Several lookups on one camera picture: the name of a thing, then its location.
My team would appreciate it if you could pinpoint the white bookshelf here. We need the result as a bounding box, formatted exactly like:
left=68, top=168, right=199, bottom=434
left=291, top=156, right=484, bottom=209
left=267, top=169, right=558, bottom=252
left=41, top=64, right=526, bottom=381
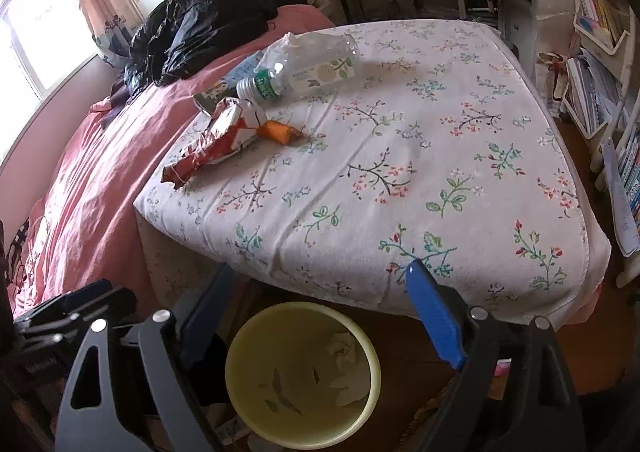
left=560, top=0, right=640, bottom=289

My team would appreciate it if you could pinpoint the red snack wrapper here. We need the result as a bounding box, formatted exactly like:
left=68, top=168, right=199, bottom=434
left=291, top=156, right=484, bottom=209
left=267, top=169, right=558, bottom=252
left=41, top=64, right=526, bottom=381
left=161, top=96, right=267, bottom=191

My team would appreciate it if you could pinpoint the window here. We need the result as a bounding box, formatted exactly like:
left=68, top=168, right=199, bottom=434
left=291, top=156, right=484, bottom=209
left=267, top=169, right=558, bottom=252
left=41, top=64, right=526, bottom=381
left=0, top=0, right=101, bottom=101

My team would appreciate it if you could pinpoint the floral bed sheet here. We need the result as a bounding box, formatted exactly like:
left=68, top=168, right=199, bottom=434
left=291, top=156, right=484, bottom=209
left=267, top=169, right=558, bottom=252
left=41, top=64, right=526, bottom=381
left=132, top=19, right=613, bottom=333

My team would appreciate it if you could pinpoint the white paper bag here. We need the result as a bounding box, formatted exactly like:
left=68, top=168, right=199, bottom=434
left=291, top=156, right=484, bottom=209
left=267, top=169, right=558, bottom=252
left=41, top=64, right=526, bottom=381
left=533, top=0, right=577, bottom=57

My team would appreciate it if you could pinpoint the white tissue wad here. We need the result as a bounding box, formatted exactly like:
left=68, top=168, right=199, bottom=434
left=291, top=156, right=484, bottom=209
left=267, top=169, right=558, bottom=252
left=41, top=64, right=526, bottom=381
left=327, top=332, right=375, bottom=408

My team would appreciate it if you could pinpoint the yellow trash bin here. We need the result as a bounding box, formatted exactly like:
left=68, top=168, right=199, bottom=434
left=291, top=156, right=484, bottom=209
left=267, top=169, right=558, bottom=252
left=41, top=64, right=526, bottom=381
left=225, top=302, right=382, bottom=439

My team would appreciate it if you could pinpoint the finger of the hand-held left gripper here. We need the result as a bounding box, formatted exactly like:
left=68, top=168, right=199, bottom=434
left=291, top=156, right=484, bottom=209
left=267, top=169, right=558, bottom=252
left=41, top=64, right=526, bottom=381
left=14, top=296, right=138, bottom=350
left=35, top=277, right=115, bottom=315

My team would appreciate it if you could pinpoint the black shiny jacket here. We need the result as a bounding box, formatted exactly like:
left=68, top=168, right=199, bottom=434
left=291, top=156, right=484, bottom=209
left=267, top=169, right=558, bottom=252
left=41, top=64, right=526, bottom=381
left=122, top=0, right=279, bottom=100

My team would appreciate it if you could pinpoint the clear bottle pale label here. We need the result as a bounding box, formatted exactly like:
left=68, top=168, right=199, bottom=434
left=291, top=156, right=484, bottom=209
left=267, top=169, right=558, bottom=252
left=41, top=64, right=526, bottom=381
left=260, top=30, right=362, bottom=93

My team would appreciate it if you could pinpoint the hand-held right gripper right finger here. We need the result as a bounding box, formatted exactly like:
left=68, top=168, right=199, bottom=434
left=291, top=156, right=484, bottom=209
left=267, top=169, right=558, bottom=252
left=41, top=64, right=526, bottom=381
left=405, top=259, right=586, bottom=452

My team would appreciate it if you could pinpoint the pink blanket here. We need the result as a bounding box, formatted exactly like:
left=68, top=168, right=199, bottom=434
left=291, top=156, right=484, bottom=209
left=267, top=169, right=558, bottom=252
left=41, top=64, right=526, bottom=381
left=12, top=4, right=337, bottom=319

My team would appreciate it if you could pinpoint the orange peel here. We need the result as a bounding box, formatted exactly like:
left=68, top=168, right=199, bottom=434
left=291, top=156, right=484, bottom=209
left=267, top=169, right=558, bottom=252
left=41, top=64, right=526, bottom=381
left=257, top=120, right=304, bottom=145

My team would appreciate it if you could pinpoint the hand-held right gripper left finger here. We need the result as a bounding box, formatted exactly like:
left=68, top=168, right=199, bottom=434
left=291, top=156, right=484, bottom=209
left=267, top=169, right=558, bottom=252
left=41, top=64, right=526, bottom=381
left=54, top=263, right=238, bottom=452

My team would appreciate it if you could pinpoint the row of books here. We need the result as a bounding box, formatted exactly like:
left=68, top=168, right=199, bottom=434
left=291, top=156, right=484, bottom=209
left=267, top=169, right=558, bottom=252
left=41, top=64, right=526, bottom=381
left=567, top=0, right=640, bottom=233

